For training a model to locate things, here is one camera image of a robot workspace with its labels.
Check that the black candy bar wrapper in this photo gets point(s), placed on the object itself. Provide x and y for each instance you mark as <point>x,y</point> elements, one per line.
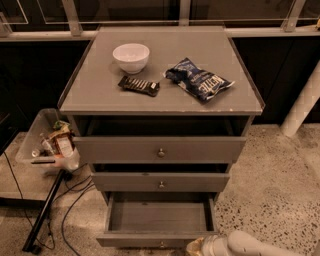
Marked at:
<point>139,86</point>

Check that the white ceramic bowl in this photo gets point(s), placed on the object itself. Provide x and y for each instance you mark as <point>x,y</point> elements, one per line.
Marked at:
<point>132,57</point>

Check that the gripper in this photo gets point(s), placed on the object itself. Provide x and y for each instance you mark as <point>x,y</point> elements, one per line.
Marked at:
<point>210,246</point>

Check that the brown snack packet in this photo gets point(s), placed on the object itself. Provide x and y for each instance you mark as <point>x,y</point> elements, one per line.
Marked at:
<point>59,141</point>

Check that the grey top drawer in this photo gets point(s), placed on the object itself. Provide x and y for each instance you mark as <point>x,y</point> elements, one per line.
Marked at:
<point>160,139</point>

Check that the clear plastic bin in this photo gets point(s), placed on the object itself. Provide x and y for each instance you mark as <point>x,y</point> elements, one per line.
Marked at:
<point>35,150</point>

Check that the black metal pole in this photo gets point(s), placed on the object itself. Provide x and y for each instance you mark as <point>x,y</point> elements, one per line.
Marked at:
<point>29,244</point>

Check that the grey middle drawer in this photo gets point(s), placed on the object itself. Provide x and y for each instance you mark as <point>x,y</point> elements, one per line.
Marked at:
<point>161,177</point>

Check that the metal window railing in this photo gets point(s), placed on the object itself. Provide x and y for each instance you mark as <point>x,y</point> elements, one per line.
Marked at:
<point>58,20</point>

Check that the grey drawer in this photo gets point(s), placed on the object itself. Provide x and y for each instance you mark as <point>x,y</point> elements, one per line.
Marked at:
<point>161,177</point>
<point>158,219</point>
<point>160,139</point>

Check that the grey drawer cabinet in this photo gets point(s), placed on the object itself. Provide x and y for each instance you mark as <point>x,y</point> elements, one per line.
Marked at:
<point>94,93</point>

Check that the blue chip bag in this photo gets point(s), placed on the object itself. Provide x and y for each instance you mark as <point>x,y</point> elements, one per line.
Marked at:
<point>201,84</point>

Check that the white diagonal pillar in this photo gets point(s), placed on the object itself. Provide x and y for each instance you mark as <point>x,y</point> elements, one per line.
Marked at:
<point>306,100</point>

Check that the grey bottom drawer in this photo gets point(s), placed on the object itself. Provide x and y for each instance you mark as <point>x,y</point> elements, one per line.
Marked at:
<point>158,219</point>

